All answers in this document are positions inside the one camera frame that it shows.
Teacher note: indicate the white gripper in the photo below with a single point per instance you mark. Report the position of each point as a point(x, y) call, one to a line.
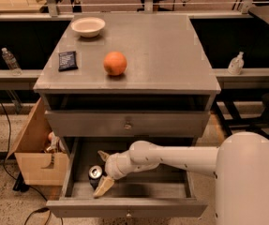
point(114, 166)

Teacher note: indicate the blue pepsi can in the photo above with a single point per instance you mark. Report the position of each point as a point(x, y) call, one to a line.
point(94, 175)

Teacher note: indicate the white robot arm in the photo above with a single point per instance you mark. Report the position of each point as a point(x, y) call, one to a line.
point(240, 166)

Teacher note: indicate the open middle drawer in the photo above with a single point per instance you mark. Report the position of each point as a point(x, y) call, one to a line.
point(163, 192)

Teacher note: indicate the closed top drawer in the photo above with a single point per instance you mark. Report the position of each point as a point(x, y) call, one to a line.
point(126, 124)

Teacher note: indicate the grey drawer cabinet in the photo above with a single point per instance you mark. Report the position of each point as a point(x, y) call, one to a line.
point(167, 72)

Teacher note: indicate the cardboard box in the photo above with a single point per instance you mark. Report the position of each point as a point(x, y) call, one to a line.
point(37, 165)

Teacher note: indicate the orange fruit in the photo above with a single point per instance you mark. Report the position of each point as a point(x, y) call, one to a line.
point(115, 63)

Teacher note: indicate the dark blue snack packet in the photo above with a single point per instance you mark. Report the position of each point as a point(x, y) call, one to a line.
point(67, 61)

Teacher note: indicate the white bowl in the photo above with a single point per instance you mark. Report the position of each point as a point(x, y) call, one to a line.
point(88, 27)

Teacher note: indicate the clear water bottle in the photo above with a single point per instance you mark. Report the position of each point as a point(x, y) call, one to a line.
point(11, 62)

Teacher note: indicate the hand sanitizer bottle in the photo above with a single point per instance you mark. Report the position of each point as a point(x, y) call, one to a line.
point(236, 64)

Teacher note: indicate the black office chair base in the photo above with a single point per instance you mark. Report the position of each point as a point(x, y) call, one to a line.
point(230, 117)

